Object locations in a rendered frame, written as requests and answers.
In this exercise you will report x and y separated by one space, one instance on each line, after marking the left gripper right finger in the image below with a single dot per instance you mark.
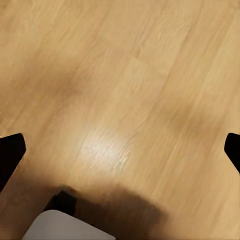
232 149

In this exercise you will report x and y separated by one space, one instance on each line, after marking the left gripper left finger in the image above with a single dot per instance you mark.
12 150

